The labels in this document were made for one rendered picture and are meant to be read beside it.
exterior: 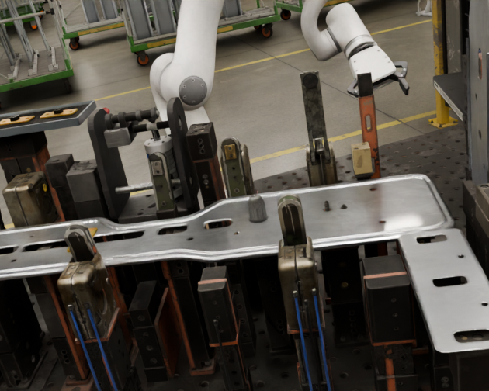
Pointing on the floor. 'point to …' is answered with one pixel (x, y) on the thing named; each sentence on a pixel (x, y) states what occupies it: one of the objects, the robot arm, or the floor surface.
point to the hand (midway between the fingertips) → (389, 97)
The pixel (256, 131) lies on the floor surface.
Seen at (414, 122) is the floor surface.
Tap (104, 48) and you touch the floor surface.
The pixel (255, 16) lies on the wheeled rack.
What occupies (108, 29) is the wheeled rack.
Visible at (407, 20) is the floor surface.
